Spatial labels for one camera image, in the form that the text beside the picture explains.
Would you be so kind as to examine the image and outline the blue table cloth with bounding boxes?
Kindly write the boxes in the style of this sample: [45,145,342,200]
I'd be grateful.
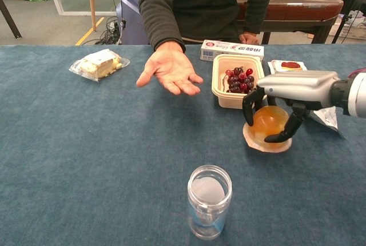
[0,43,366,246]

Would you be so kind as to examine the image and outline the beige food tray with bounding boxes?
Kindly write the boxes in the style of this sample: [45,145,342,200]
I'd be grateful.
[211,54,265,110]

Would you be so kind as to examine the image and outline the black tripod stand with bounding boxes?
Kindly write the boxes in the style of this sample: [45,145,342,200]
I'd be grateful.
[331,0,366,44]

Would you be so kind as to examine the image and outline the brown wooden game table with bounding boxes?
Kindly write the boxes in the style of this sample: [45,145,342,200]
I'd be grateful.
[233,0,344,45]

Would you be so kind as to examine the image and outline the orange jelly cup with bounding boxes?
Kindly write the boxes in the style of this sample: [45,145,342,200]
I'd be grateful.
[242,105,293,154]

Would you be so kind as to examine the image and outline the white toothpaste box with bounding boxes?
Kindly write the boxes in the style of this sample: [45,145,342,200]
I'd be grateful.
[200,39,265,62]

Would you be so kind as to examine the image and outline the clear plastic jar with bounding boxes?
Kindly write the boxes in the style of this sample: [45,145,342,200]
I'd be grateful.
[187,165,233,241]

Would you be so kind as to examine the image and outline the person left hand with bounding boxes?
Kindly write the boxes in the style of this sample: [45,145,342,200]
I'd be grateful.
[238,31,260,45]

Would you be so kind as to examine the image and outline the cake slice in plastic bag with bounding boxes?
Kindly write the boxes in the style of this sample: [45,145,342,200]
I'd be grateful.
[68,48,131,82]

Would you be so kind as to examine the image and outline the person body dark clothes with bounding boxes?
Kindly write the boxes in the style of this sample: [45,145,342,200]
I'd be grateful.
[138,0,276,45]

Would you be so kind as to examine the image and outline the tangle of black cables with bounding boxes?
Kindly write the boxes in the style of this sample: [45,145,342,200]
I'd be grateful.
[96,16,124,46]

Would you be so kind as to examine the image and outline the dark table leg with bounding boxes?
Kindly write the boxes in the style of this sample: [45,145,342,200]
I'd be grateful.
[0,0,23,39]

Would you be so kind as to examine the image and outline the person right forearm dark sleeve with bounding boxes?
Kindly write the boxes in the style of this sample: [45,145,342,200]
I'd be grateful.
[138,0,186,52]

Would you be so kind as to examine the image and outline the wooden pole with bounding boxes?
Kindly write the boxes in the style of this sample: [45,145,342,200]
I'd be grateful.
[86,0,97,32]

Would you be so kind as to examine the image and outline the bunch of red grapes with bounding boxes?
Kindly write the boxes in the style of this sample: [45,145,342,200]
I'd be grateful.
[222,66,255,94]

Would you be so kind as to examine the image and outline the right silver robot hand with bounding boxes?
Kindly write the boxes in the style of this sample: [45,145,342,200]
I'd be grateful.
[242,70,341,144]

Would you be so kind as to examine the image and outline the white plastic basket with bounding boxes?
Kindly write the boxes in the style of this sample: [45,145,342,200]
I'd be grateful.
[328,22,366,41]

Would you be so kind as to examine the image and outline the person left forearm dark sleeve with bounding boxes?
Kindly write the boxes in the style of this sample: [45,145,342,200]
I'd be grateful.
[242,0,276,34]

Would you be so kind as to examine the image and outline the light blue machine base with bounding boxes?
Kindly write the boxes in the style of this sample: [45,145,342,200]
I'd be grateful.
[116,0,150,46]

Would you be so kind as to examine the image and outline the person right hand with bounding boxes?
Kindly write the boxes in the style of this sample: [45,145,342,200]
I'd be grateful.
[136,41,204,96]

